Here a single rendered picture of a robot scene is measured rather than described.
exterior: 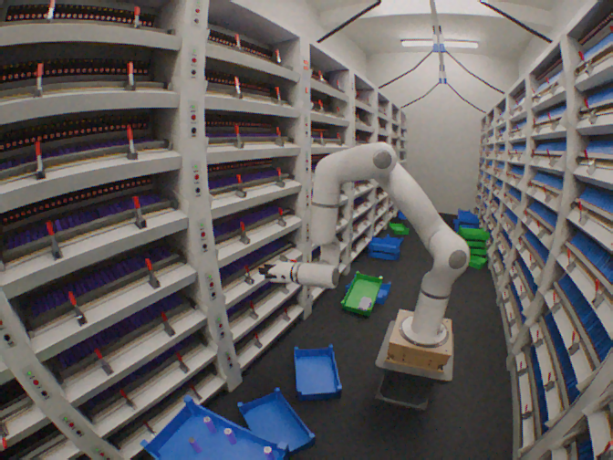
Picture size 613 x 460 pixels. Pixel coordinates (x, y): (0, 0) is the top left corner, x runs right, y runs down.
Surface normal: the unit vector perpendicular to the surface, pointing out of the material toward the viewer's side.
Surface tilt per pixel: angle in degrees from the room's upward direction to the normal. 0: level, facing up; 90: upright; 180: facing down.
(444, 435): 0
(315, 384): 0
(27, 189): 111
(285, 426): 0
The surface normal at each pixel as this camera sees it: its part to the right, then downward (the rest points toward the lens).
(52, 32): 0.81, 0.47
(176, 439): -0.01, -0.95
